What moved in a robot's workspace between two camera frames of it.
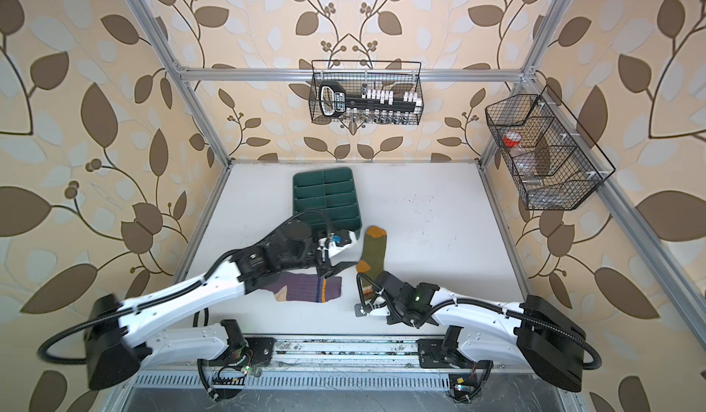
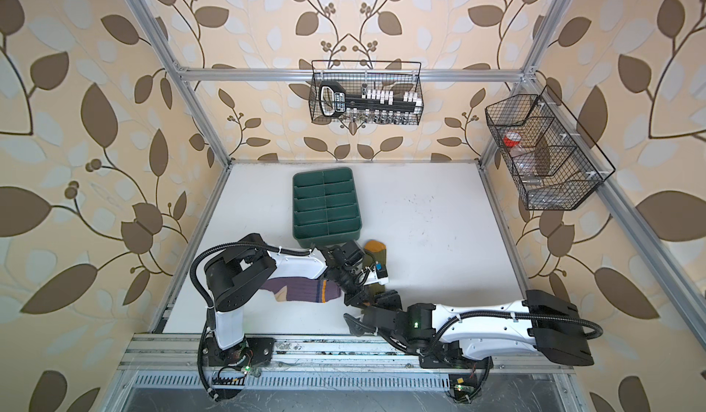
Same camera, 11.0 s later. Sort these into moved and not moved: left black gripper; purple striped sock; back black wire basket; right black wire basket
Moved: left black gripper
Not moved: right black wire basket; purple striped sock; back black wire basket
